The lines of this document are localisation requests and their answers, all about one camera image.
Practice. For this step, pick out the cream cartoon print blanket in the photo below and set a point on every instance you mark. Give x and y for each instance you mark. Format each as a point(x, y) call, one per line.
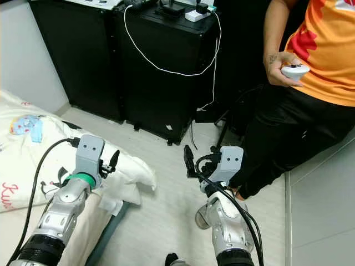
point(22, 160)

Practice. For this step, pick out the person in orange shirt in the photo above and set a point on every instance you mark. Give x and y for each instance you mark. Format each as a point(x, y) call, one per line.
point(294, 127)

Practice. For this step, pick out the white handheld controller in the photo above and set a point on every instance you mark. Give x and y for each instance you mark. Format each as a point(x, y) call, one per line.
point(297, 71)

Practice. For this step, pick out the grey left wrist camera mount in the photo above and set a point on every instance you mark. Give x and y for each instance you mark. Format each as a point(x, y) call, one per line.
point(91, 152)

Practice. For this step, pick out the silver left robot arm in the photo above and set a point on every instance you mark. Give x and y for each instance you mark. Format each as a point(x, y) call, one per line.
point(66, 210)

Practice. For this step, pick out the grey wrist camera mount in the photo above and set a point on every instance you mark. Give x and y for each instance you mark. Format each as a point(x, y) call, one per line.
point(91, 152)
point(232, 163)

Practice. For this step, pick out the grey black robot right leg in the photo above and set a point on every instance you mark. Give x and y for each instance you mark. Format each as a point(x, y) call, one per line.
point(177, 260)

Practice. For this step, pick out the black equipment case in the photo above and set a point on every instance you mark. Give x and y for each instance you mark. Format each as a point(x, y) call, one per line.
point(77, 61)
point(172, 105)

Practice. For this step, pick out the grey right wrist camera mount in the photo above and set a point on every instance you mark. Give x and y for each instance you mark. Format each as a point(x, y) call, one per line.
point(232, 163)

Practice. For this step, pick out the black electronic device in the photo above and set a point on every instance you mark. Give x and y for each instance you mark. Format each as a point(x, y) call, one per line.
point(172, 8)

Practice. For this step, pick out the white charger block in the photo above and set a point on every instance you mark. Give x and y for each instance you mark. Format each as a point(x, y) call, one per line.
point(198, 15)

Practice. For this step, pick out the teal upholstered bed frame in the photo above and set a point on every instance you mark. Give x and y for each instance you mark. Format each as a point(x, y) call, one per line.
point(104, 242)

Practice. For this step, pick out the person's right hand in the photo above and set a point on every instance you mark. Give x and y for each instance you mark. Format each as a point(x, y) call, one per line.
point(276, 69)

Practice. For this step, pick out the person's right forearm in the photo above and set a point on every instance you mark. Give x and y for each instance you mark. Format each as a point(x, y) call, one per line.
point(277, 27)

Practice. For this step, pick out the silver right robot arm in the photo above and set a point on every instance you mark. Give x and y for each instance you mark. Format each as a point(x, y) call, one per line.
point(224, 227)

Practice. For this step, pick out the white checkered board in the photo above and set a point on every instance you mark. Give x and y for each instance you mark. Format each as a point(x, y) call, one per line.
point(97, 3)

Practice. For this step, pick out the grey slipper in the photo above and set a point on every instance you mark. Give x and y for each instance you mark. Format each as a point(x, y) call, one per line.
point(201, 219)

